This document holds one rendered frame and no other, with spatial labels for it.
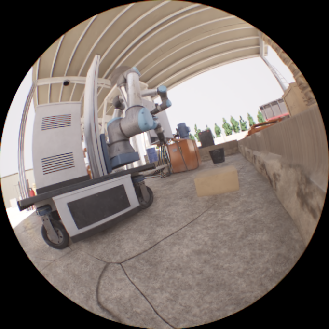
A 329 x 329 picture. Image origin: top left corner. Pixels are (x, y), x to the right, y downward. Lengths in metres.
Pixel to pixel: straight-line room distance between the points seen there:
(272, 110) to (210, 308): 9.01
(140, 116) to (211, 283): 0.76
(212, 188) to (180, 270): 0.56
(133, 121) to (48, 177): 0.58
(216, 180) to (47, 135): 1.06
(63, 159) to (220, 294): 0.79
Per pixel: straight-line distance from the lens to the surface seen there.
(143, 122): 0.64
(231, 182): 0.75
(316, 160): 0.37
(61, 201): 0.58
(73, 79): 5.76
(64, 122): 0.74
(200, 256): 0.38
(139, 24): 5.15
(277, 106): 9.03
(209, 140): 3.96
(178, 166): 2.22
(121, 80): 1.15
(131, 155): 0.70
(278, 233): 0.45
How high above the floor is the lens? 0.31
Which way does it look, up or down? 2 degrees down
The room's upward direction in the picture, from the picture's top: 15 degrees counter-clockwise
